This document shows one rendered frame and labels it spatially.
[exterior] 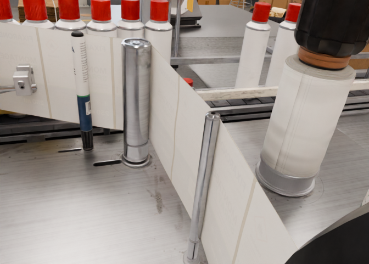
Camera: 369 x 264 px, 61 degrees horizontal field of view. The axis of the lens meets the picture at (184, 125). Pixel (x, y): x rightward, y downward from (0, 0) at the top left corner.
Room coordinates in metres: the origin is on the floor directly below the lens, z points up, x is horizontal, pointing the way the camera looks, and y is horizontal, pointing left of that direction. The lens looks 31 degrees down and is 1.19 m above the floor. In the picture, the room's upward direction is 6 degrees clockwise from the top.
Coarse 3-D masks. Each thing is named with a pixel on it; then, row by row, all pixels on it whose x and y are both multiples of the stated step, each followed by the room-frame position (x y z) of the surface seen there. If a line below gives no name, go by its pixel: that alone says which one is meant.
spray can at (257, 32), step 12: (264, 12) 0.65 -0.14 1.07; (252, 24) 0.66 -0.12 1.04; (264, 24) 0.65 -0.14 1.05; (252, 36) 0.65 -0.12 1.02; (264, 36) 0.65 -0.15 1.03; (252, 48) 0.65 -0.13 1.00; (264, 48) 0.65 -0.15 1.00; (240, 60) 0.67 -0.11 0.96; (252, 60) 0.64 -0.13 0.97; (240, 72) 0.66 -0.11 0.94; (252, 72) 0.64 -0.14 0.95; (240, 84) 0.65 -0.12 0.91; (252, 84) 0.64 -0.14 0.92
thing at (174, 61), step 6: (360, 54) 0.82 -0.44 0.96; (366, 54) 0.83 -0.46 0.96; (174, 60) 0.64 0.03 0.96; (180, 60) 0.64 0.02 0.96; (186, 60) 0.65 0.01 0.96; (192, 60) 0.65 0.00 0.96; (198, 60) 0.66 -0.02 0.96; (204, 60) 0.66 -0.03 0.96; (210, 60) 0.67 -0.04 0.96; (216, 60) 0.67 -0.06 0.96; (222, 60) 0.68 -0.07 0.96; (228, 60) 0.69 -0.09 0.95; (234, 60) 0.69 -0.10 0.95; (264, 60) 0.72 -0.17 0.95; (270, 60) 0.72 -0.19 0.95
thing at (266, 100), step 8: (368, 80) 0.85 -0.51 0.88; (232, 88) 0.70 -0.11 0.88; (352, 96) 0.73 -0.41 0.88; (208, 104) 0.60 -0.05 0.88; (216, 104) 0.61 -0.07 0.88; (224, 104) 0.61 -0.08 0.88; (232, 104) 0.62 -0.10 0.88; (240, 104) 0.62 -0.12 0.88; (248, 104) 0.63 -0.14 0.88; (0, 120) 0.46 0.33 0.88; (8, 120) 0.47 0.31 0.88; (16, 120) 0.47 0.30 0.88; (24, 120) 0.47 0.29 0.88; (32, 120) 0.47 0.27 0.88; (40, 120) 0.48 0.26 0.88; (48, 120) 0.48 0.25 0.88; (56, 120) 0.49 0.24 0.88
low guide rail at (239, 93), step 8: (240, 88) 0.63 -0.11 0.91; (248, 88) 0.63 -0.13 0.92; (256, 88) 0.63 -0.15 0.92; (264, 88) 0.64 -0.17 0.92; (272, 88) 0.64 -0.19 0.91; (352, 88) 0.72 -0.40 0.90; (360, 88) 0.73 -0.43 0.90; (368, 88) 0.74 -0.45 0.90; (200, 96) 0.58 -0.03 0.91; (208, 96) 0.59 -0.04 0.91; (216, 96) 0.60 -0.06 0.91; (224, 96) 0.60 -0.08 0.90; (232, 96) 0.61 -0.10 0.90; (240, 96) 0.62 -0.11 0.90; (248, 96) 0.62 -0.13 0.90; (256, 96) 0.63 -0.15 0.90; (264, 96) 0.64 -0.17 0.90
